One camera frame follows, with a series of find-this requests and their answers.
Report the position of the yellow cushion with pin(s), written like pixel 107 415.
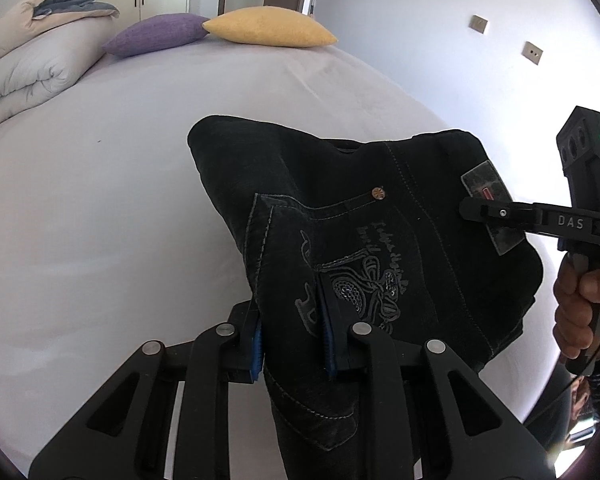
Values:
pixel 270 26

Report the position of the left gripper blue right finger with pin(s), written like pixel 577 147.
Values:
pixel 337 318

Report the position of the black denim pants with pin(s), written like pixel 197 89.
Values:
pixel 381 222

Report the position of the wall socket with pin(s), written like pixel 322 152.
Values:
pixel 478 24
pixel 532 52

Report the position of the upper wall socket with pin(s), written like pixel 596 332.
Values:
pixel 478 24

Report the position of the right hand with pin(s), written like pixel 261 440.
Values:
pixel 575 296

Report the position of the purple cushion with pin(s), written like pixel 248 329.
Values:
pixel 160 32

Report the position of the lower wall socket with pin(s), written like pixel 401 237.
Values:
pixel 532 52

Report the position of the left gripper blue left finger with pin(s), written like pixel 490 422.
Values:
pixel 246 357

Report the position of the folded beige grey duvet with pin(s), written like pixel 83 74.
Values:
pixel 41 58

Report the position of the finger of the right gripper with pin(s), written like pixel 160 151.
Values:
pixel 512 215

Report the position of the folded blue garment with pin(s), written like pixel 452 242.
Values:
pixel 50 7

